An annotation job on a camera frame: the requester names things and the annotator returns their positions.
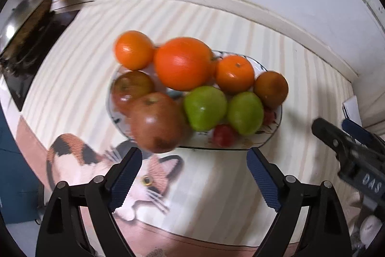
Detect floral ceramic plate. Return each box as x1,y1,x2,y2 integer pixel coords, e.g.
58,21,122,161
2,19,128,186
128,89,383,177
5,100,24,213
106,50,283,151

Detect white round object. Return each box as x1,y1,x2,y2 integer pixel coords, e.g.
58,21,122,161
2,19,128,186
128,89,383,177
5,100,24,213
359,215,382,245

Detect orange mandarin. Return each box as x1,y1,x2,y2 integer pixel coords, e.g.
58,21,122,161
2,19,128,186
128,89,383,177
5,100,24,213
114,30,156,71
215,55,255,95

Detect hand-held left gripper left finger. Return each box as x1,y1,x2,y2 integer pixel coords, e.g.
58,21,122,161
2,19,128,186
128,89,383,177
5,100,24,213
35,147,143,257

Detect metal wok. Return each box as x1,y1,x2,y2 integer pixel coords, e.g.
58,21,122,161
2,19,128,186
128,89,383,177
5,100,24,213
0,0,53,60

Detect white paper box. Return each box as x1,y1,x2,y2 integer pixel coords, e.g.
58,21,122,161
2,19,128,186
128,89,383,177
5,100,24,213
343,96,364,128

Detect green pear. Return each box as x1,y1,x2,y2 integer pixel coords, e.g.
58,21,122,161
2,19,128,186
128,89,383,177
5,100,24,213
227,91,264,136
183,86,228,132

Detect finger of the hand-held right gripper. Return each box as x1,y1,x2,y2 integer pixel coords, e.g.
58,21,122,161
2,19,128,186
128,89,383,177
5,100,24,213
311,118,359,160
342,119,385,155

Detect large orange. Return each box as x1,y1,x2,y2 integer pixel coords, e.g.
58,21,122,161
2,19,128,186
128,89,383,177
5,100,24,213
153,37,215,92

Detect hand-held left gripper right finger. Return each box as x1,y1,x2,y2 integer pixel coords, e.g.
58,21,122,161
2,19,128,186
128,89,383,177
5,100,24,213
246,147,352,257

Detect black stove top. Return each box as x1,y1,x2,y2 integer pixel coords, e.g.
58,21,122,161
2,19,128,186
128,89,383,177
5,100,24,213
0,8,80,111

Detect dark orange tangerine with stem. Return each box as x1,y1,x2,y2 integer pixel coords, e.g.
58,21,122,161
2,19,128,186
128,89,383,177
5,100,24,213
253,71,289,109

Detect red apple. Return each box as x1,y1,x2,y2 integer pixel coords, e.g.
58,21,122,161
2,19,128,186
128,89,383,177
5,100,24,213
129,92,186,154
112,70,155,117

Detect striped cat table mat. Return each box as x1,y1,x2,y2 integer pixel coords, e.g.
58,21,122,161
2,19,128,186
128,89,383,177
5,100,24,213
16,0,355,257

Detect blue panel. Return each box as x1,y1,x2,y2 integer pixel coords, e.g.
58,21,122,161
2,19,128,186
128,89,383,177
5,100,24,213
0,106,44,224

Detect red cherry tomato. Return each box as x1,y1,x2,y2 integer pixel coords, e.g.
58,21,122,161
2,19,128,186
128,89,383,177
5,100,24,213
263,109,276,125
213,124,237,147

